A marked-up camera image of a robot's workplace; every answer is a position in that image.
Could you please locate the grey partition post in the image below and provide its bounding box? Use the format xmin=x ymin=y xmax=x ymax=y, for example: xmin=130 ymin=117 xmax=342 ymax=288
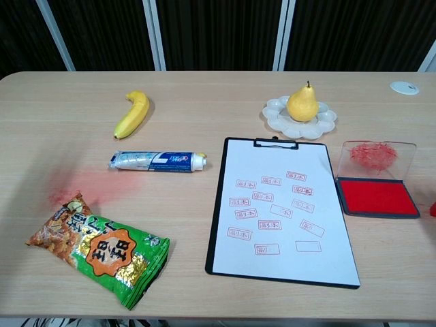
xmin=418 ymin=47 xmax=436 ymax=72
xmin=35 ymin=0 xmax=76 ymax=72
xmin=272 ymin=0 xmax=296 ymax=72
xmin=142 ymin=0 xmax=167 ymax=72

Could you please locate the white round cable grommet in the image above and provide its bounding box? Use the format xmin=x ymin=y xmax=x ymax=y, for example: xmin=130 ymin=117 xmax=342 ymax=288
xmin=389 ymin=80 xmax=420 ymax=95

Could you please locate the white flower-shaped plate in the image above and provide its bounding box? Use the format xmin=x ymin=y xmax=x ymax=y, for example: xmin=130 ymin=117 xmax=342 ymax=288
xmin=262 ymin=95 xmax=338 ymax=140

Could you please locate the green orange snack bag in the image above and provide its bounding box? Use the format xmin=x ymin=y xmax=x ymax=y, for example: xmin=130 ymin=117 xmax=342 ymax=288
xmin=25 ymin=192 xmax=171 ymax=311

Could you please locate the yellow banana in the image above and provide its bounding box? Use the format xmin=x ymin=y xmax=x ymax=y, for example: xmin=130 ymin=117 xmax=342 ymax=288
xmin=113 ymin=89 xmax=151 ymax=140

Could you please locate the black clipboard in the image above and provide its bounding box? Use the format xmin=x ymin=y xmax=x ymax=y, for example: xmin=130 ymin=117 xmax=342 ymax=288
xmin=204 ymin=136 xmax=361 ymax=290

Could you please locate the white stamped paper sheet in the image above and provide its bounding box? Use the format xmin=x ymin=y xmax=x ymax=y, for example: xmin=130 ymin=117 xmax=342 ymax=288
xmin=213 ymin=140 xmax=360 ymax=286

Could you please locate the yellow pear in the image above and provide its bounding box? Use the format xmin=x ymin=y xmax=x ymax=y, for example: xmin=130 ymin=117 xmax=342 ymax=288
xmin=285 ymin=80 xmax=320 ymax=123

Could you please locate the red ink pad case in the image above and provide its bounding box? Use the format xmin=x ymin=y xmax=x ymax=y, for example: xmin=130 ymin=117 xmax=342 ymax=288
xmin=335 ymin=140 xmax=420 ymax=219

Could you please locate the blue white toothpaste tube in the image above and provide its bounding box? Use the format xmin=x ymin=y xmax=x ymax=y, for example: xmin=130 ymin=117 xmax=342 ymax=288
xmin=108 ymin=150 xmax=208 ymax=173

